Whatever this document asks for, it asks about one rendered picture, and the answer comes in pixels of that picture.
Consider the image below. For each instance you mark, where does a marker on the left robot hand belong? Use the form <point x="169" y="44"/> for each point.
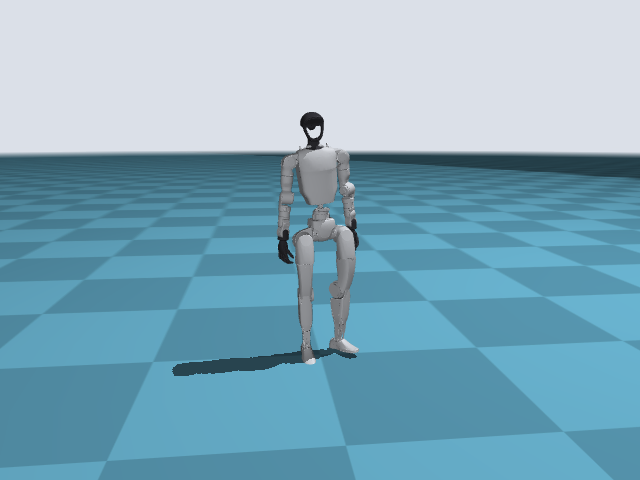
<point x="354" y="226"/>

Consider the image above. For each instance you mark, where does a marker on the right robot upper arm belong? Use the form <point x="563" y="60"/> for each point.
<point x="288" y="163"/>

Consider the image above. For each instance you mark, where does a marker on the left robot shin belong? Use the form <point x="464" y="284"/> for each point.
<point x="340" y="311"/>

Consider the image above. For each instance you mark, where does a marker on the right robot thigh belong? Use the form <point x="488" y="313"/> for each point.
<point x="304" y="260"/>

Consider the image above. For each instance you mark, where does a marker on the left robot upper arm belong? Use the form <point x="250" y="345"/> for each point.
<point x="343" y="171"/>

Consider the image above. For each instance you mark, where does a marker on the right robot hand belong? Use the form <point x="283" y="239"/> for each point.
<point x="283" y="248"/>

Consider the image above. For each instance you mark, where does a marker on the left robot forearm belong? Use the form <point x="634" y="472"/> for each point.
<point x="349" y="209"/>

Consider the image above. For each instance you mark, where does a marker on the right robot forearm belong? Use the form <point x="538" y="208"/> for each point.
<point x="283" y="218"/>

